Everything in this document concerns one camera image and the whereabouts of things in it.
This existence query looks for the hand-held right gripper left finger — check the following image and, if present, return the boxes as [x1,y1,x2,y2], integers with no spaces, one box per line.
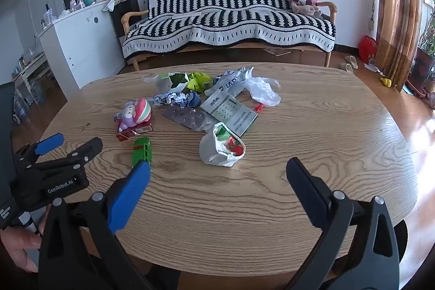
[38,161,181,290]

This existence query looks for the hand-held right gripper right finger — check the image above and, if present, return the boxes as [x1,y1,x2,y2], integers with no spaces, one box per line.
[279,157,400,290]

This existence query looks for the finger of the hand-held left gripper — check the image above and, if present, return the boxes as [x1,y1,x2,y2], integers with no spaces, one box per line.
[32,137,103,176]
[14,133,65,171]

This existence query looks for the small green box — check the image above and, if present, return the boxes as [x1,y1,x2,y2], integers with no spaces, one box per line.
[132,137,152,169]

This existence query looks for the pink striped toy figure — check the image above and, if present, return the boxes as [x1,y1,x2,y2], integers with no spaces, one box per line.
[114,98,154,129]

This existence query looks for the white paper cup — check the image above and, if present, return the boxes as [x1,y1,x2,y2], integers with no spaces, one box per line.
[199,122,246,167]

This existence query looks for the grey printed box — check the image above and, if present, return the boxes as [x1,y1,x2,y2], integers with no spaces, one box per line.
[200,89,259,137]

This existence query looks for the torn white green carton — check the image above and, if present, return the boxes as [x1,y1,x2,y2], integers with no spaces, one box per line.
[156,71,189,93]

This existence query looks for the person's left hand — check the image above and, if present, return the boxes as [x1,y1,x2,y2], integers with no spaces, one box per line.
[0,203,51,273]

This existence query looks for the clear water jugs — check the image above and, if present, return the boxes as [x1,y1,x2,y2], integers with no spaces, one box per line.
[14,79,46,117]

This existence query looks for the low white shelf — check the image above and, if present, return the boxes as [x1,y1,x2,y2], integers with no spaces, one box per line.
[12,52,51,107]

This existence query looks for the blue white crumpled wrapper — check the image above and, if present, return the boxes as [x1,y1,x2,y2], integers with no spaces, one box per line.
[151,91,202,108]

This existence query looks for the grey pill blister pack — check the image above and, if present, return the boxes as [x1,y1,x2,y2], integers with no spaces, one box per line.
[162,105,218,132]

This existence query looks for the white cabinet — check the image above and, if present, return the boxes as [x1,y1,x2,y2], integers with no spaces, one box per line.
[38,0,126,88]

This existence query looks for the clear plastic bag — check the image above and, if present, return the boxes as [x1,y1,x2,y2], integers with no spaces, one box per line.
[243,76,282,107]

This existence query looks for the yellow-green crumpled wrapper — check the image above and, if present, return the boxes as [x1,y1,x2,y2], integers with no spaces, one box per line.
[185,71,213,92]

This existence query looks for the silver printed bag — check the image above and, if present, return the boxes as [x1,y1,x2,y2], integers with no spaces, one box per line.
[204,67,255,97]

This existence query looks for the wooden sofa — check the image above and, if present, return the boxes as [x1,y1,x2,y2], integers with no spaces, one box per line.
[121,0,338,70]

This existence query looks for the white crumpled floor litter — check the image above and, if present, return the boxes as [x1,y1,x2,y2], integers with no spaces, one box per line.
[363,62,384,75]

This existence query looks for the row of small bottles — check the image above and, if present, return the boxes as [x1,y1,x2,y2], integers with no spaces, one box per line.
[61,0,94,14]

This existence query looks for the cardboard piece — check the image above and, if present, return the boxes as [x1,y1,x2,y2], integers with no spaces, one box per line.
[263,46,292,56]

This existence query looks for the black cabinet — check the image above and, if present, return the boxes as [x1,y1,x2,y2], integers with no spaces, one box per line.
[109,0,141,39]

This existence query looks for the red bag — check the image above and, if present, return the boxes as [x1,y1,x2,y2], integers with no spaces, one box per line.
[358,35,378,64]

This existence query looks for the potted plant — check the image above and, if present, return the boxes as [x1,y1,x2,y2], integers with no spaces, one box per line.
[406,0,435,97]

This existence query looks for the brown plush toy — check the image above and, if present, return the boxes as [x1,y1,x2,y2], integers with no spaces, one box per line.
[290,1,323,18]

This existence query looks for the black white patterned blanket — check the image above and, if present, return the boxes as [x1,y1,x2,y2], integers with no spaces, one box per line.
[122,0,336,59]

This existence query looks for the brown curtain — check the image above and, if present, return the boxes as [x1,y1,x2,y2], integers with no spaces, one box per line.
[373,0,424,87]

